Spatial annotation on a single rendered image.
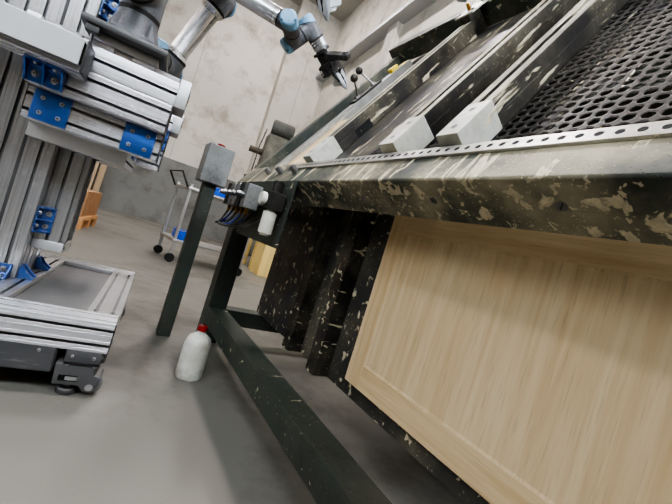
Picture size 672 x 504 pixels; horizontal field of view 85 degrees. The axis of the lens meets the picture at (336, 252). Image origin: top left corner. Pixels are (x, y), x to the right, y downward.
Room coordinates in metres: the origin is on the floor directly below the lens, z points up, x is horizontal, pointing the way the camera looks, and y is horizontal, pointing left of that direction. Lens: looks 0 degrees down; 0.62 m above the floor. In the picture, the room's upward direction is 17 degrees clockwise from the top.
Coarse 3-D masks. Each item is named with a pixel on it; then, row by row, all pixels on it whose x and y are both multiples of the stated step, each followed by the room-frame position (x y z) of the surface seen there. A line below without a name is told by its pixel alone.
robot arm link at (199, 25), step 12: (204, 0) 1.67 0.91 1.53; (216, 0) 1.66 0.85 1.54; (228, 0) 1.69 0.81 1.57; (204, 12) 1.68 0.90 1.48; (216, 12) 1.69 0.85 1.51; (228, 12) 1.75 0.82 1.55; (192, 24) 1.68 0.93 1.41; (204, 24) 1.70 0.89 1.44; (180, 36) 1.68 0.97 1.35; (192, 36) 1.69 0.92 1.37; (204, 36) 1.74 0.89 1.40; (180, 48) 1.69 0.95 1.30; (192, 48) 1.72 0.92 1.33; (180, 60) 1.70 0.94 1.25; (168, 72) 1.67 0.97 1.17; (180, 72) 1.74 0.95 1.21
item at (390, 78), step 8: (408, 64) 1.93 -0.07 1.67; (400, 72) 1.92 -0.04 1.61; (384, 80) 1.88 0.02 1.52; (392, 80) 1.90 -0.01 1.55; (376, 88) 1.86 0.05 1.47; (384, 88) 1.88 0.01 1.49; (368, 96) 1.84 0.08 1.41; (352, 104) 1.83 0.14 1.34; (360, 104) 1.83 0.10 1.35; (344, 112) 1.79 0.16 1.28; (352, 112) 1.81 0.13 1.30; (336, 120) 1.78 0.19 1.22; (328, 128) 1.76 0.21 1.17; (312, 136) 1.76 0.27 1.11; (320, 136) 1.75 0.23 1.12; (304, 144) 1.72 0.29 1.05; (296, 152) 1.70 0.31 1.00; (288, 160) 1.69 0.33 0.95
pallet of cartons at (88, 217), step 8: (88, 192) 4.16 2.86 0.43; (96, 192) 4.58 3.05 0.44; (88, 200) 4.30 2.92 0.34; (96, 200) 4.68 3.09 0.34; (88, 208) 4.44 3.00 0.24; (96, 208) 4.79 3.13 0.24; (80, 216) 4.16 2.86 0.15; (88, 216) 4.47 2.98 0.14; (96, 216) 4.81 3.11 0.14; (80, 224) 4.15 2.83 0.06; (88, 224) 4.50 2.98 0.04
